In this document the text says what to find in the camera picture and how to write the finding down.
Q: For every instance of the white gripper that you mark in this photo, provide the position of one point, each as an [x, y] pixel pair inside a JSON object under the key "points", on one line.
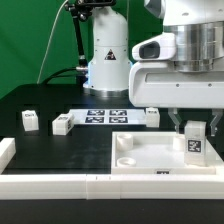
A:
{"points": [[156, 84]]}

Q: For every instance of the white square tabletop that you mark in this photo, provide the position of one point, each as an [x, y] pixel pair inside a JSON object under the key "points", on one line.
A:
{"points": [[156, 153]]}

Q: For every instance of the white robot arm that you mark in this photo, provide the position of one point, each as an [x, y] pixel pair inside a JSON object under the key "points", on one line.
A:
{"points": [[183, 67]]}

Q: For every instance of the white marker sheet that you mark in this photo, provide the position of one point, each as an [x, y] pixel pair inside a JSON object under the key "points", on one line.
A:
{"points": [[108, 116]]}

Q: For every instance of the white U-shaped fence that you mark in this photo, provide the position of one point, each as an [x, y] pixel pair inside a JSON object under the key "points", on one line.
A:
{"points": [[72, 186]]}

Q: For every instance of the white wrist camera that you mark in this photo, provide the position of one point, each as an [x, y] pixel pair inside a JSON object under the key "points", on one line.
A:
{"points": [[161, 47]]}

